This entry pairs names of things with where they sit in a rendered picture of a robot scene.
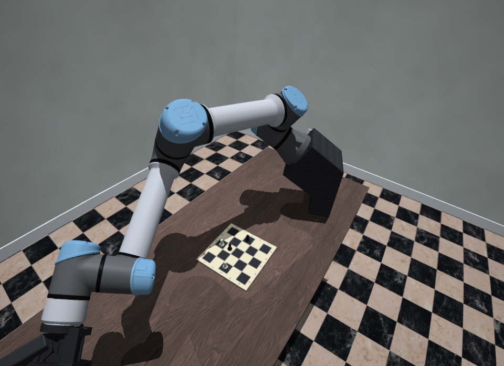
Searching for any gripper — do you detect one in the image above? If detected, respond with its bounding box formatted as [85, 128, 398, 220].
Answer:
[28, 323, 92, 366]

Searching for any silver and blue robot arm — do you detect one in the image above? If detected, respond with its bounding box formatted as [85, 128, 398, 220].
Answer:
[0, 86, 311, 366]

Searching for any black and cream chessboard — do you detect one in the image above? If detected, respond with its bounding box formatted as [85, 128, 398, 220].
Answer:
[196, 223, 277, 291]

